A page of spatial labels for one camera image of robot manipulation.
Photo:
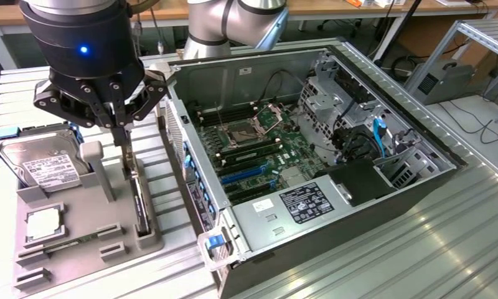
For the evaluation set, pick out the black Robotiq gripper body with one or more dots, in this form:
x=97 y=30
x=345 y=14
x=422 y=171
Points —
x=82 y=50

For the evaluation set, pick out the silver chipset heatsink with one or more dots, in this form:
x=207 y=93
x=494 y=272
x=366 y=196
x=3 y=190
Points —
x=291 y=175

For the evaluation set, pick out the CPU socket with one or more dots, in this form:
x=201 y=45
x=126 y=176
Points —
x=239 y=134

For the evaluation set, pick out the blue disk caddy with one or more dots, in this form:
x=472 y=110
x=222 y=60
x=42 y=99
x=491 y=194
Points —
x=5 y=133

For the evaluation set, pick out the black plastic shroud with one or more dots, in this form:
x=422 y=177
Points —
x=357 y=182

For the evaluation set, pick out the metal socket cover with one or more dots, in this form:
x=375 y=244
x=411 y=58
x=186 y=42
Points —
x=273 y=125

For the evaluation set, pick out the silver hard disk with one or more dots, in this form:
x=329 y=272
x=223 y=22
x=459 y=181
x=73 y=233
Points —
x=45 y=162

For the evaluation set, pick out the blue case latch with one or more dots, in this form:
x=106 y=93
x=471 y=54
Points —
x=214 y=242

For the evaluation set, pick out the silver CPU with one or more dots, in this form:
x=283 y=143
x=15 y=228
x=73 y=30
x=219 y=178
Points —
x=45 y=224

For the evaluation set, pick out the grey power supply unit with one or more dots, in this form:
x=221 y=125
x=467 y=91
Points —
x=265 y=230

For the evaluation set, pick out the silver perforated drive cage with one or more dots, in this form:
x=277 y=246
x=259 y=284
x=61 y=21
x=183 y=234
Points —
x=323 y=140

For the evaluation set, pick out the open black PC case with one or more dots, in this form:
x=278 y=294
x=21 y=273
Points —
x=357 y=236

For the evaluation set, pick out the aluminium profile frame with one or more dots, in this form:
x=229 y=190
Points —
x=487 y=34

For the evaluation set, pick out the bare green RAM stick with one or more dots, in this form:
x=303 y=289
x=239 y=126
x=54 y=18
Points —
x=71 y=242

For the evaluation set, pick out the thin locking lever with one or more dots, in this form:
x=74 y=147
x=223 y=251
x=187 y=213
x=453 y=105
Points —
x=219 y=115

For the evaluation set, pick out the grey parts rack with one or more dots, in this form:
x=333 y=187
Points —
x=107 y=218

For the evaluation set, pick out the small white box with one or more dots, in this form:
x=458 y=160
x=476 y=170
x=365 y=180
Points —
x=387 y=3

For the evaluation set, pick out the wooden desk with white legs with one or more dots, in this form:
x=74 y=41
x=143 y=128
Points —
x=0 y=15

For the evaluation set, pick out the long wooden desk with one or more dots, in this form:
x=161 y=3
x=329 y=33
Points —
x=439 y=9

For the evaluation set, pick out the black expansion slot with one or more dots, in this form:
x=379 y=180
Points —
x=253 y=194
x=249 y=188

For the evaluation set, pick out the silver disk bay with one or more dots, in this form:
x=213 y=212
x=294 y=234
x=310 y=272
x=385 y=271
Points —
x=402 y=177

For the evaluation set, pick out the black slanted pole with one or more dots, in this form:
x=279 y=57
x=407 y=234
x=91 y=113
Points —
x=413 y=6

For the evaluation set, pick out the black chair base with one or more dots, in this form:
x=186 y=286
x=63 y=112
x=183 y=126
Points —
x=339 y=23

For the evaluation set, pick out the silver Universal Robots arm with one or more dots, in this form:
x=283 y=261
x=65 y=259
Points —
x=215 y=25

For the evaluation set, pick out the RAM stick with white label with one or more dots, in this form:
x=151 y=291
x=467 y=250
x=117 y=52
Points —
x=245 y=157

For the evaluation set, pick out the green expansion card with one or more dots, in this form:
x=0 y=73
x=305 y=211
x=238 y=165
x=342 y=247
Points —
x=141 y=205

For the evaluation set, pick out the green motherboard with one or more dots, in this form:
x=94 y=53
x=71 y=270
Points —
x=301 y=149

